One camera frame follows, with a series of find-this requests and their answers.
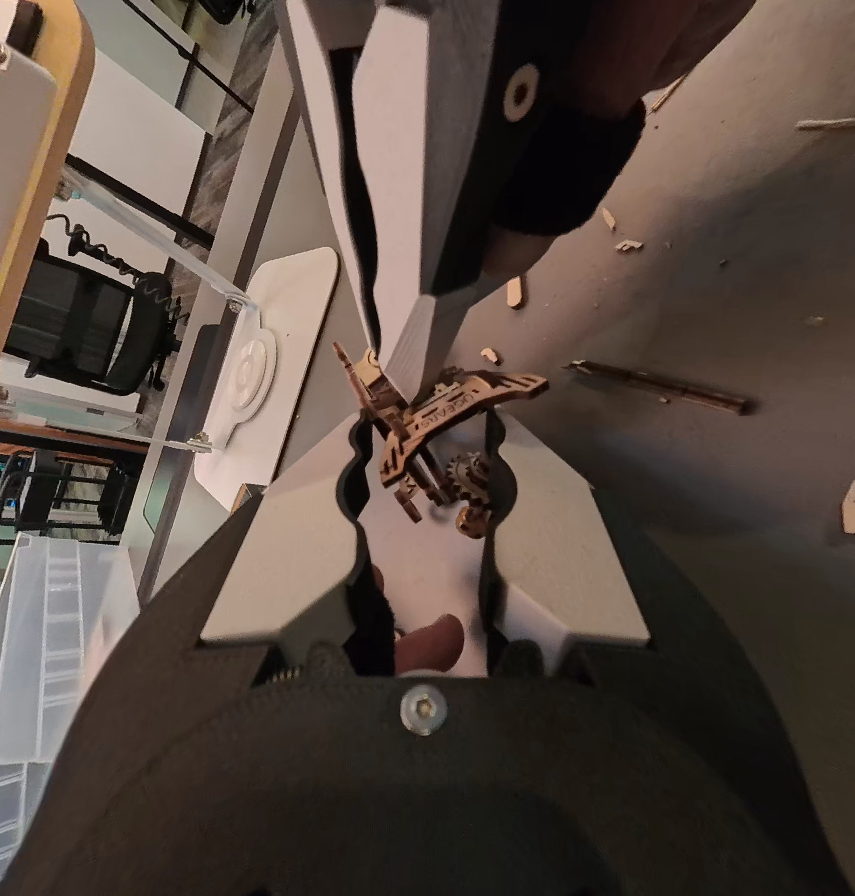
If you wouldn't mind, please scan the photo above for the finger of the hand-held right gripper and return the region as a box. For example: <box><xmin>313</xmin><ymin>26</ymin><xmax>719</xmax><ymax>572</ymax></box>
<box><xmin>352</xmin><ymin>0</ymin><xmax>508</xmax><ymax>407</ymax></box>
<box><xmin>285</xmin><ymin>0</ymin><xmax>384</xmax><ymax>352</ymax></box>

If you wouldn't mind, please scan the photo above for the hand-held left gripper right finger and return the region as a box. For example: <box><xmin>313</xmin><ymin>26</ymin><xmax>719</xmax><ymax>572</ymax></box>
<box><xmin>478</xmin><ymin>408</ymin><xmax>652</xmax><ymax>678</ymax></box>

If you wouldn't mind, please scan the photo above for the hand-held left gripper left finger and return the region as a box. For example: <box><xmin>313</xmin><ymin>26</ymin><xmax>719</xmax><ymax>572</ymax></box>
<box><xmin>198</xmin><ymin>413</ymin><xmax>372</xmax><ymax>646</ymax></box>

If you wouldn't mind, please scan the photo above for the wooden model frame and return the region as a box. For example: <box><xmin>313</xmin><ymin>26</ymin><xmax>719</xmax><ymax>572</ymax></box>
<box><xmin>331</xmin><ymin>342</ymin><xmax>550</xmax><ymax>541</ymax></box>

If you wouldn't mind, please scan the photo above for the person's right hand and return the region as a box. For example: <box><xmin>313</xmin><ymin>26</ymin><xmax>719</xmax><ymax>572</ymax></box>
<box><xmin>485</xmin><ymin>0</ymin><xmax>758</xmax><ymax>282</ymax></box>

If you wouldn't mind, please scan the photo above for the dark wooden strip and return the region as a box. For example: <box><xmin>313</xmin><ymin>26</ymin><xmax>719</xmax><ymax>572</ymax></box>
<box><xmin>564</xmin><ymin>359</ymin><xmax>752</xmax><ymax>416</ymax></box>

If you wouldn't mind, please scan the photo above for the white document stand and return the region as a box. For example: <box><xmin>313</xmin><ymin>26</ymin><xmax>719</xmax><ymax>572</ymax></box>
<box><xmin>0</xmin><ymin>0</ymin><xmax>341</xmax><ymax>513</ymax></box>

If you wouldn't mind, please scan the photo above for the black rolling cart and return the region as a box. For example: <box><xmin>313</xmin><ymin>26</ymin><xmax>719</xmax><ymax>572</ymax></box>
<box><xmin>0</xmin><ymin>448</ymin><xmax>136</xmax><ymax>541</ymax></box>

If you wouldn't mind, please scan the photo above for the clear plastic bin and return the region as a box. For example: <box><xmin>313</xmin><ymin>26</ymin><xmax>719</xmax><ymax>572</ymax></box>
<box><xmin>0</xmin><ymin>531</ymin><xmax>143</xmax><ymax>896</ymax></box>

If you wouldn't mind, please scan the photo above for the black device with coiled cable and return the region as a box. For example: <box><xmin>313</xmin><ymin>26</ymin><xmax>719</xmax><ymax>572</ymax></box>
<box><xmin>4</xmin><ymin>213</ymin><xmax>192</xmax><ymax>394</ymax></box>

